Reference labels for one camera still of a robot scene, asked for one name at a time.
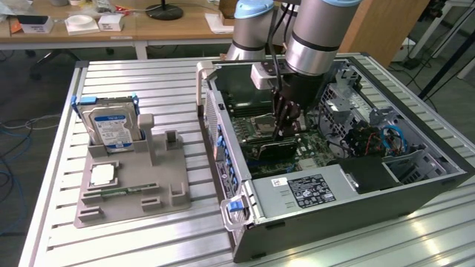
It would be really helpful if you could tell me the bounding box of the hard disk in blue caddy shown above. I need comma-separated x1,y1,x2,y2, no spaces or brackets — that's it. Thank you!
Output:
70,94,144,154

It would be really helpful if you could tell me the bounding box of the blue wire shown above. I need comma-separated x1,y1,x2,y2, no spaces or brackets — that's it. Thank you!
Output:
382,125,411,156

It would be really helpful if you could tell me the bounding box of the blue floor cable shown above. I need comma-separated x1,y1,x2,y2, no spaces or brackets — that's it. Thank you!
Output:
0,122,35,237

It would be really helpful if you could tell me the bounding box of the grey disk bay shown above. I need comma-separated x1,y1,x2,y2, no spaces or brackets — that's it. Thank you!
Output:
382,149,446,186

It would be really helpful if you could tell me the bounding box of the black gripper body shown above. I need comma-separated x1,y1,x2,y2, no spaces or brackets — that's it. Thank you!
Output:
280,72,328,109

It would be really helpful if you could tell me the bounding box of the white paper box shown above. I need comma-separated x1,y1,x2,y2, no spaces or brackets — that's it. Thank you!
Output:
204,12,235,34

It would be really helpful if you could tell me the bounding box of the CPU socket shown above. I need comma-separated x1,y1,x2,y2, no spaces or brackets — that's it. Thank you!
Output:
251,113,278,137

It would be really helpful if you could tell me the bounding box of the black power cable bundle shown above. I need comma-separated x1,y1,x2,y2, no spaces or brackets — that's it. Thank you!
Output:
343,125,383,159

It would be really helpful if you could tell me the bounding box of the grey parts rack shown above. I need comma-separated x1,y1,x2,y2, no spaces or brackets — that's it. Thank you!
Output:
74,113,194,229

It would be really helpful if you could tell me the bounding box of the brown cardboard box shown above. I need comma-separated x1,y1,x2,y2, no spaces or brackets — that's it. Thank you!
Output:
218,0,240,19

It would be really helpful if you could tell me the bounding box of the green RAM stick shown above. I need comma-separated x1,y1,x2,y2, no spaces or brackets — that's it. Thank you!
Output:
100,185,148,197

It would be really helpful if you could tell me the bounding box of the silver CPU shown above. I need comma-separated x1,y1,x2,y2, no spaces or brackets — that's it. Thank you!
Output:
90,165,115,187

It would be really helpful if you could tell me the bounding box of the wooden cabinet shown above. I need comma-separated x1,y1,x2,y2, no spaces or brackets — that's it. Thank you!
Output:
335,0,433,68

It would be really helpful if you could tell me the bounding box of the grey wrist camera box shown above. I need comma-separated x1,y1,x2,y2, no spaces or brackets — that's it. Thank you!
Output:
250,62,286,90

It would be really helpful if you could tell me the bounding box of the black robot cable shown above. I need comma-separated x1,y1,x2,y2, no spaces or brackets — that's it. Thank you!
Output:
267,0,298,92

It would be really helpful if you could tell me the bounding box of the installed RAM stick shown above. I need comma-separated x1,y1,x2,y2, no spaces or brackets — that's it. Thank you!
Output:
243,136,275,147
228,101,275,110

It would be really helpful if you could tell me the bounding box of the grey power supply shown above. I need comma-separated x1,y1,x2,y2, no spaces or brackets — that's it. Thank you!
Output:
243,164,363,220

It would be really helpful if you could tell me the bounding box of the black open PC case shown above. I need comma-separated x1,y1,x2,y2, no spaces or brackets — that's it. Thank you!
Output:
195,52,475,264

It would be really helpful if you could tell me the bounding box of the black tripod stand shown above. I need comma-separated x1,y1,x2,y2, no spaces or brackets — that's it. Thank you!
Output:
418,0,475,101

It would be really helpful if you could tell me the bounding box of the wooden desk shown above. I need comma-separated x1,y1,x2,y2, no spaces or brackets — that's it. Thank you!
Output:
0,0,339,61

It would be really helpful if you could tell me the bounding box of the white box with black top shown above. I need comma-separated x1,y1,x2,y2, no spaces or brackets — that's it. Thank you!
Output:
16,15,55,34

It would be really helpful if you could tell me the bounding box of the small white box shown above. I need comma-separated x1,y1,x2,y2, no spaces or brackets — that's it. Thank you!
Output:
98,14,126,32

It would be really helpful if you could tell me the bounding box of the black lamp base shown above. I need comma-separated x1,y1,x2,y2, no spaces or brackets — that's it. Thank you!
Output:
144,0,186,21

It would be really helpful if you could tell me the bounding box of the black chair base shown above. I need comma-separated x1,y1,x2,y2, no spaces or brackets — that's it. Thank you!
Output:
26,47,82,81

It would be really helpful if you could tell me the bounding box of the white round container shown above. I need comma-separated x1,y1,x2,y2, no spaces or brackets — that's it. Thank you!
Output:
64,15,102,36

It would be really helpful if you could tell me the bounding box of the green motherboard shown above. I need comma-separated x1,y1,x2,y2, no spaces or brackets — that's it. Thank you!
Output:
224,93,342,179

